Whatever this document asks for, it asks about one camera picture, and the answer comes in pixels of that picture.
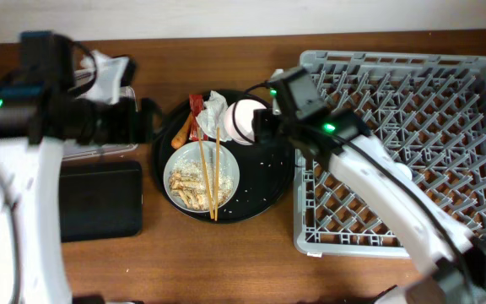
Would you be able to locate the round black tray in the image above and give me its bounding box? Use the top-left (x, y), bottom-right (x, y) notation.
top-left (149, 100), bottom-right (295, 224)

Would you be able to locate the clear plastic bin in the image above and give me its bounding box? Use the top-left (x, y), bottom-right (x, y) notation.
top-left (62, 69), bottom-right (138, 161)

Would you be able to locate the orange carrot piece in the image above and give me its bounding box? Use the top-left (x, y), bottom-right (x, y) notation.
top-left (170, 113), bottom-right (193, 149)

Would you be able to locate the grey plate with food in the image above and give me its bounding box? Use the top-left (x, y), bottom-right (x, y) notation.
top-left (163, 141), bottom-right (240, 214)

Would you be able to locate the light blue plastic cup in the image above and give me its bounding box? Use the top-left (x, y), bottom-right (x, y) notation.
top-left (395, 162), bottom-right (413, 180)

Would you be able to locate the pink bowl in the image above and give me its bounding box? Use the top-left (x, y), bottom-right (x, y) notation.
top-left (224, 99), bottom-right (266, 145)

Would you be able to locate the red snack wrapper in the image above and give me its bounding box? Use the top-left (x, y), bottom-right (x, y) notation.
top-left (189, 95), bottom-right (208, 141)

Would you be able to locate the grey dishwasher rack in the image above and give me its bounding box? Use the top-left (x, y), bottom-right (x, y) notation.
top-left (294, 50), bottom-right (486, 258)

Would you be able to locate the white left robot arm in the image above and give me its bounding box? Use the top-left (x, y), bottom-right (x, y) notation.
top-left (0, 84), bottom-right (158, 303)

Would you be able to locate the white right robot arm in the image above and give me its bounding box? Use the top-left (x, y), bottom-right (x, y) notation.
top-left (251, 109), bottom-right (486, 303)

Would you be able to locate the crumpled white napkin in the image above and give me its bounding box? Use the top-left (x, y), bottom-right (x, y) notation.
top-left (197, 90), bottom-right (232, 142)

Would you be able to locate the black rectangular bin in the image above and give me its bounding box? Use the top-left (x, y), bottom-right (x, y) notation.
top-left (59, 161), bottom-right (143, 242)

